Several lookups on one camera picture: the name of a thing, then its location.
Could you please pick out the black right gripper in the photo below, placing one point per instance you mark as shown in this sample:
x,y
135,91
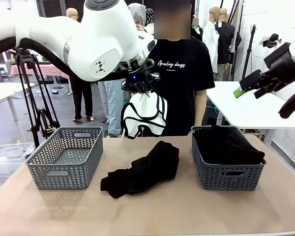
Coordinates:
x,y
282,64

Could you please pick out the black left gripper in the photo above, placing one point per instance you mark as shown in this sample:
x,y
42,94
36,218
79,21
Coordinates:
x,y
140,83

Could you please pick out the white shorts with black trim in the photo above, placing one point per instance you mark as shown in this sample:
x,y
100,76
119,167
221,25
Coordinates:
x,y
145,110

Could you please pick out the large black hooded top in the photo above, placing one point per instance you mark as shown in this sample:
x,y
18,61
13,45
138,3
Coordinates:
x,y
226,147

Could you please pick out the black trousers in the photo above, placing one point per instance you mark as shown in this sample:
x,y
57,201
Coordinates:
x,y
147,169

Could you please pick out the person's left forearm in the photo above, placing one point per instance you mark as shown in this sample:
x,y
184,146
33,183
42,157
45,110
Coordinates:
x,y
200,108

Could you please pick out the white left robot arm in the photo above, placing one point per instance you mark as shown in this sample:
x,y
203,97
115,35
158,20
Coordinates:
x,y
93,44

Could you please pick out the person's left hand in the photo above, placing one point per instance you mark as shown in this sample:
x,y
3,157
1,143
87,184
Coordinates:
x,y
195,129

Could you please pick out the white side table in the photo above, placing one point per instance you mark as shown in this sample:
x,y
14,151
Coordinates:
x,y
250,110

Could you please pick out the black light stand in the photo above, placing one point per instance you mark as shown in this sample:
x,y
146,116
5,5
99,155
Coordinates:
x,y
248,54

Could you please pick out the person in black T-shirt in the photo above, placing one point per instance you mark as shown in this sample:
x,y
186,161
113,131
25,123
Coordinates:
x,y
182,98

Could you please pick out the mannequin in light blue fleece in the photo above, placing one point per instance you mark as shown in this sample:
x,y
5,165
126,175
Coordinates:
x,y
113,108

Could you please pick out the mannequin in black shirt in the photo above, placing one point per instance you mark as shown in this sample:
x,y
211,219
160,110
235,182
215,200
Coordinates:
x,y
225,44

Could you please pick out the mannequin in cream shirt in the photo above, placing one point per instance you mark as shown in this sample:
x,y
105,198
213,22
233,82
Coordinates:
x,y
82,98

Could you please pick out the mannequin in white coat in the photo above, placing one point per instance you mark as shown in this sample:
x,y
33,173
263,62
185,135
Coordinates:
x,y
210,39

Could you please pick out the mannequin in plaid hooded shirt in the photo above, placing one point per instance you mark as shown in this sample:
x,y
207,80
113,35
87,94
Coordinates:
x,y
140,17

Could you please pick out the figure in black jacket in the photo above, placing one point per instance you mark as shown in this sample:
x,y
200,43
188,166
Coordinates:
x,y
196,30

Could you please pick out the grey plastic woven basket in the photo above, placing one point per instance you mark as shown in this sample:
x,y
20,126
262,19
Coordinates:
x,y
231,180
64,177

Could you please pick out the table with red chequered cloth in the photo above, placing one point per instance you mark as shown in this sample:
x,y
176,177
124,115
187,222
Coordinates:
x,y
49,70

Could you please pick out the white desk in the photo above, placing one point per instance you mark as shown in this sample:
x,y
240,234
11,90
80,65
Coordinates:
x,y
5,92

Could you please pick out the grey metal stool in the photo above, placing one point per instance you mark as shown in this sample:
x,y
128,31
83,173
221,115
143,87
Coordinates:
x,y
0,73

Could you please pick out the clear plastic storage box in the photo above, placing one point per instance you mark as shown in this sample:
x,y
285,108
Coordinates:
x,y
7,155

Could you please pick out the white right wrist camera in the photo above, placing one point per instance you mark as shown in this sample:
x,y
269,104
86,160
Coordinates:
x,y
270,40

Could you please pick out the black camera tripod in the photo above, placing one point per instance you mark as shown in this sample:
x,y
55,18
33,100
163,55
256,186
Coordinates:
x,y
29,98

